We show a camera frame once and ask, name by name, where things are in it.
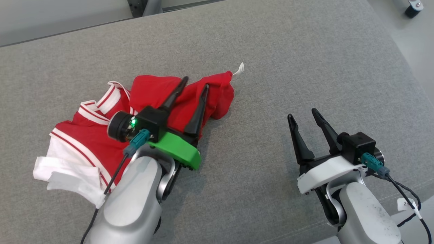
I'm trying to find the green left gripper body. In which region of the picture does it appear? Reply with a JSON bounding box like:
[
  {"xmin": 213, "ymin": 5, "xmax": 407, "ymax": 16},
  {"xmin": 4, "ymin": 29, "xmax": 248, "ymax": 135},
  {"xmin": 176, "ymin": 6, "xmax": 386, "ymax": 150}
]
[{"xmin": 148, "ymin": 131, "xmax": 201, "ymax": 170}]

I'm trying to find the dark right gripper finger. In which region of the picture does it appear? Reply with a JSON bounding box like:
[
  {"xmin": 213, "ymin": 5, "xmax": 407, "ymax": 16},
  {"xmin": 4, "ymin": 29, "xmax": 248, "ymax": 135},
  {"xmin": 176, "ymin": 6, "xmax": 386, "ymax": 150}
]
[
  {"xmin": 288, "ymin": 115, "xmax": 315, "ymax": 165},
  {"xmin": 312, "ymin": 108, "xmax": 341, "ymax": 156}
]

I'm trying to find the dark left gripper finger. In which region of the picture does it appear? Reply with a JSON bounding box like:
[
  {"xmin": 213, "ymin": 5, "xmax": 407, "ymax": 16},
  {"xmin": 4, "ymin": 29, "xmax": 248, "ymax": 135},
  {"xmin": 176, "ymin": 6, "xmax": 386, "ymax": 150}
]
[
  {"xmin": 185, "ymin": 84, "xmax": 210, "ymax": 138},
  {"xmin": 159, "ymin": 77, "xmax": 189, "ymax": 112}
]

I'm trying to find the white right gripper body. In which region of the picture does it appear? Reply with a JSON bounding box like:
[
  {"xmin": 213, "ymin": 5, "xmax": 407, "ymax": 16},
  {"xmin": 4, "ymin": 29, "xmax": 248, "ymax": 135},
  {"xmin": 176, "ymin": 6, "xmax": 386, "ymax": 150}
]
[{"xmin": 298, "ymin": 155, "xmax": 368, "ymax": 195}]

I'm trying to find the red white jersey shirt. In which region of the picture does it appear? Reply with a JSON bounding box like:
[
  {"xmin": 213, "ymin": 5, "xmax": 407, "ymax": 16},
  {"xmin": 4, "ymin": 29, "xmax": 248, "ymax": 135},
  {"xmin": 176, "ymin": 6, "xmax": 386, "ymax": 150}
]
[{"xmin": 33, "ymin": 62, "xmax": 244, "ymax": 209}]

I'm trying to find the black left cable teal plug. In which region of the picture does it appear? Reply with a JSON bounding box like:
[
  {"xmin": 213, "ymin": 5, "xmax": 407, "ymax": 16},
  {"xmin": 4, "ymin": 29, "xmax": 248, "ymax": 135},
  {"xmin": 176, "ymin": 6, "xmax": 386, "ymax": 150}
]
[{"xmin": 80, "ymin": 129, "xmax": 151, "ymax": 244}]

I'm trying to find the black cable teal plug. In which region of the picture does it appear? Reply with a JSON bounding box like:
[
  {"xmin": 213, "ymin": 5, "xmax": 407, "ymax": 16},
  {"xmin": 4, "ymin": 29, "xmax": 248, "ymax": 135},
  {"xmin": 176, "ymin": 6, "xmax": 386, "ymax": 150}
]
[
  {"xmin": 361, "ymin": 152, "xmax": 433, "ymax": 244},
  {"xmin": 80, "ymin": 129, "xmax": 151, "ymax": 244}
]

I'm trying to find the black right cable teal plug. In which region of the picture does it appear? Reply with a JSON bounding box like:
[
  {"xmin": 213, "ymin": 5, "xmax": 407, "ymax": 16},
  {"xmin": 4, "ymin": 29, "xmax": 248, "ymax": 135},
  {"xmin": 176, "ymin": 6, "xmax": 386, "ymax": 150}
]
[{"xmin": 361, "ymin": 152, "xmax": 433, "ymax": 244}]

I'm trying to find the white cable label tag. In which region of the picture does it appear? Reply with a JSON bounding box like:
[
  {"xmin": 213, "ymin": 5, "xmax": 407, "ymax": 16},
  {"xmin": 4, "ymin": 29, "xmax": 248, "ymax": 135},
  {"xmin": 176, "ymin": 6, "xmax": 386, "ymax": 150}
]
[{"xmin": 397, "ymin": 198, "xmax": 417, "ymax": 211}]

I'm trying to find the grey wheeled frame leg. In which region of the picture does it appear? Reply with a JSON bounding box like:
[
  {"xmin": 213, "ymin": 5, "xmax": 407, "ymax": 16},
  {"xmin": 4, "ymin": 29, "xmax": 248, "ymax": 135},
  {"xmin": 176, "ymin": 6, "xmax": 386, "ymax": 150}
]
[{"xmin": 393, "ymin": 0, "xmax": 424, "ymax": 18}]

